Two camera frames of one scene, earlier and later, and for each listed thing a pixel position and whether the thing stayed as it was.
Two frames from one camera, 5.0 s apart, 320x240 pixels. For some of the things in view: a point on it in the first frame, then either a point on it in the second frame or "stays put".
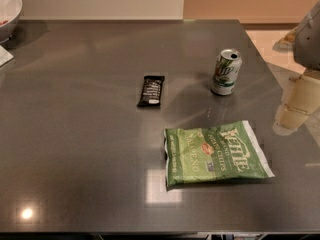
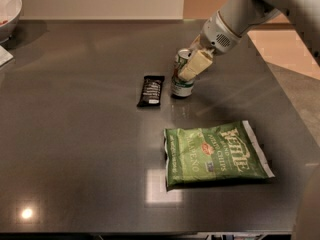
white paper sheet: [5, 56] stays put
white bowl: [11, 7] stays put
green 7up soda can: [227, 67] to [181, 87]
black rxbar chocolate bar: [150, 94] stays put
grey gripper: [308, 42] to [216, 36]
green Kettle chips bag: [224, 151] stays put
